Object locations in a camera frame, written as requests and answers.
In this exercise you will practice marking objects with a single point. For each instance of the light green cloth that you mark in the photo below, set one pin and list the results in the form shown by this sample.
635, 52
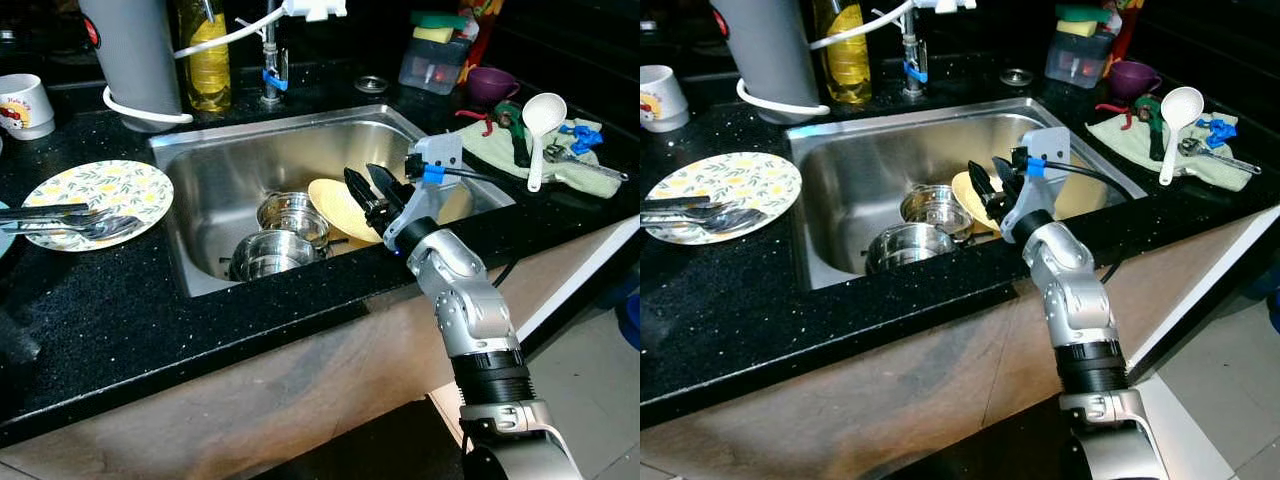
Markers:
480, 147
1115, 137

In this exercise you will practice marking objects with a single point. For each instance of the floral print plate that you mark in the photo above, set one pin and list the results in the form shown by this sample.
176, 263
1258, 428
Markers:
740, 180
110, 185

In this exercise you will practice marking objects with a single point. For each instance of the white mug with cartoon print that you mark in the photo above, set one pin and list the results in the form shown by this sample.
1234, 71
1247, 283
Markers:
662, 95
25, 105

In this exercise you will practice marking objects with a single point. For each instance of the purple cup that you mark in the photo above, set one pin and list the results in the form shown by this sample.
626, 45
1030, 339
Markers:
490, 86
1133, 80

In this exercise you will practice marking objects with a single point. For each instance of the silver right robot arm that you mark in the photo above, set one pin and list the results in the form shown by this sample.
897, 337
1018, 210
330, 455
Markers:
470, 300
1075, 290

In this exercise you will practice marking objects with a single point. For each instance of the stainless steel sink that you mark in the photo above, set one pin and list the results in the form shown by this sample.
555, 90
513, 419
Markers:
880, 150
260, 155

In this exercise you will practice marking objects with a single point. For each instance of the grey cylindrical water filter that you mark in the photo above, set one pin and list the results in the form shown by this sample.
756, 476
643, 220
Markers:
135, 50
770, 50

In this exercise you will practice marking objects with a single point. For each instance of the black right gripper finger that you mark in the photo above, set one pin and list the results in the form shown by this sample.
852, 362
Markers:
984, 185
1010, 180
360, 192
385, 185

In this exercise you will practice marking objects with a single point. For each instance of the steel spoon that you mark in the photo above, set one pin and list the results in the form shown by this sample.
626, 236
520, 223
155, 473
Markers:
100, 228
730, 220

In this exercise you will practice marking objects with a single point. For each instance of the round metal lid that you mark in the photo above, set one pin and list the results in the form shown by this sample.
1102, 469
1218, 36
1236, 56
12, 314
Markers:
1017, 77
371, 84

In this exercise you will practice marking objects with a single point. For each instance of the white plastic ladle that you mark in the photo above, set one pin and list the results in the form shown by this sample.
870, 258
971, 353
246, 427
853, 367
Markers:
1182, 105
545, 113

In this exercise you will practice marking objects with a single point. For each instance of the green scouring pad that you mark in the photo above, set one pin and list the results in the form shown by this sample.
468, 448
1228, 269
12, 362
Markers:
1085, 12
440, 19

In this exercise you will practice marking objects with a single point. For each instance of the clear plastic sponge holder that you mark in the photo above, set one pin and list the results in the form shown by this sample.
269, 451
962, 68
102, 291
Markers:
1080, 62
435, 70

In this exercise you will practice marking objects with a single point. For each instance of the black chopstick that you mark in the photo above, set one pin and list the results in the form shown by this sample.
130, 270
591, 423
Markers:
680, 203
50, 210

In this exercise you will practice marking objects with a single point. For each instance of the red packet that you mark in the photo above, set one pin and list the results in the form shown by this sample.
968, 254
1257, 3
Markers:
1128, 8
485, 10

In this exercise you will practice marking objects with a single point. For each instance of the yellow sponge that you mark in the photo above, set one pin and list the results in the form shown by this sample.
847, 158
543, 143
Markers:
1078, 28
433, 34

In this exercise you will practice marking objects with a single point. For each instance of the small steel pot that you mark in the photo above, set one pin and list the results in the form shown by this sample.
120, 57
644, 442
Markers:
935, 210
290, 215

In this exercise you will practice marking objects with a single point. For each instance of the yellow oil bottle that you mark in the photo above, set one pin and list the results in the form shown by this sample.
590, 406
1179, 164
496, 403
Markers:
845, 65
205, 70

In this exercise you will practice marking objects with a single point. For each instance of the steel utensil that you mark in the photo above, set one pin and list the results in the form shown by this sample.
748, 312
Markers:
560, 153
1195, 147

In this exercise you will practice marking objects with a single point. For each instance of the yellow plate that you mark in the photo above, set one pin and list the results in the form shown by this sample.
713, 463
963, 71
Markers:
962, 195
335, 205

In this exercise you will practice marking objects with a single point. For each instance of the steel faucet with blue valve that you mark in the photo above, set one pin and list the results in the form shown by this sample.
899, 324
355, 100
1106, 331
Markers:
912, 70
272, 78

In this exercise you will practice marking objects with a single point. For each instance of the large steel bowl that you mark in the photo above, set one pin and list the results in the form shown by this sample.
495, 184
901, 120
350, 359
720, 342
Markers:
910, 248
270, 255

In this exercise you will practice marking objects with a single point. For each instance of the blue plastic clip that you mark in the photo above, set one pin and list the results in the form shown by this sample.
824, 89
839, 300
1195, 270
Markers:
583, 137
1217, 130

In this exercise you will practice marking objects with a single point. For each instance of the blue bucket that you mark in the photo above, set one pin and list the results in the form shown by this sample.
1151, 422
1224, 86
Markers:
630, 320

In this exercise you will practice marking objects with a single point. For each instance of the white tap adapter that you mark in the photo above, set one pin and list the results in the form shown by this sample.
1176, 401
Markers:
315, 10
945, 5

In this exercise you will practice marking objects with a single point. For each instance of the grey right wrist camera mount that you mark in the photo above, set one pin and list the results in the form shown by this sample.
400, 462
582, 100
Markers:
440, 150
1050, 145

